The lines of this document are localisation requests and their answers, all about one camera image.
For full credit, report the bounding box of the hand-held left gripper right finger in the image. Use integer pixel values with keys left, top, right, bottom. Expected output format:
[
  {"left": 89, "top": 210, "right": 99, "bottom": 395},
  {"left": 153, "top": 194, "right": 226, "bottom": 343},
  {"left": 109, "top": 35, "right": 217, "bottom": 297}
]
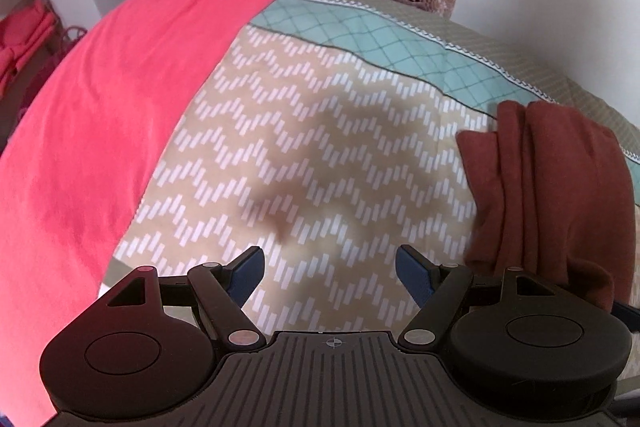
[{"left": 395, "top": 245, "right": 567, "bottom": 353}]

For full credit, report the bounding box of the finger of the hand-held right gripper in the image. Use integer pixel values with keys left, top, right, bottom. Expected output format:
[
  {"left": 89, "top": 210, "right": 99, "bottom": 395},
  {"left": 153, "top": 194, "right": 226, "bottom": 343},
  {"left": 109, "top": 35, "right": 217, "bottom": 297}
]
[{"left": 611, "top": 300, "right": 640, "bottom": 324}]

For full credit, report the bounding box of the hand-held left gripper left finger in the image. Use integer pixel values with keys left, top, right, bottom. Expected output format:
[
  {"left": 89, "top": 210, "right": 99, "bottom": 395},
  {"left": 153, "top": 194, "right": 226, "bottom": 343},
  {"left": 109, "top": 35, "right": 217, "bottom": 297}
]
[{"left": 107, "top": 247, "right": 266, "bottom": 353}]

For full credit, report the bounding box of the maroon long-sleeved shirt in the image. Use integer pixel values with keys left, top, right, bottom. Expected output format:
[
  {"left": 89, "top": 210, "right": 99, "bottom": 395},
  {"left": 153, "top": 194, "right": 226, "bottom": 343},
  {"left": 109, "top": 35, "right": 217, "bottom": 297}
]
[{"left": 456, "top": 100, "right": 636, "bottom": 313}]

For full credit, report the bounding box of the patterned quilted blanket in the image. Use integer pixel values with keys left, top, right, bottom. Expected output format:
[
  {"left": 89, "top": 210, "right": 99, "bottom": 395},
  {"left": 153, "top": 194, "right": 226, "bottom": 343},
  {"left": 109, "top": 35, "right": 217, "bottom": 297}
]
[{"left": 97, "top": 0, "right": 640, "bottom": 338}]

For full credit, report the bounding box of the pink bed sheet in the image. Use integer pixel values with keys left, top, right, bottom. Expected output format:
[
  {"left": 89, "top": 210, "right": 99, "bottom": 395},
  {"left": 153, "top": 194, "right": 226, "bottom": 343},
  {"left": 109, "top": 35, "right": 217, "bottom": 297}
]
[{"left": 0, "top": 0, "right": 291, "bottom": 426}]

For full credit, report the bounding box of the purple looped cord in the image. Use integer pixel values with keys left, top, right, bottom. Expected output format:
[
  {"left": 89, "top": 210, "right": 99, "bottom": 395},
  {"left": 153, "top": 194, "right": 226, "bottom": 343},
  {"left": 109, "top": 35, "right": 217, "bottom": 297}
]
[{"left": 62, "top": 26, "right": 89, "bottom": 54}]

